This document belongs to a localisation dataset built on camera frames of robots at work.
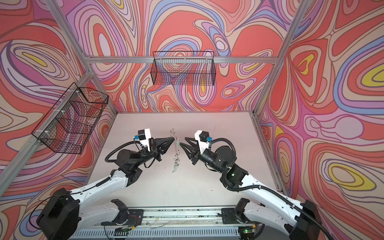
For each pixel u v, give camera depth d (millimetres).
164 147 626
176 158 607
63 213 400
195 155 554
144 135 548
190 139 625
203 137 530
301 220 395
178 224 724
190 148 571
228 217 733
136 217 729
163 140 605
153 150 579
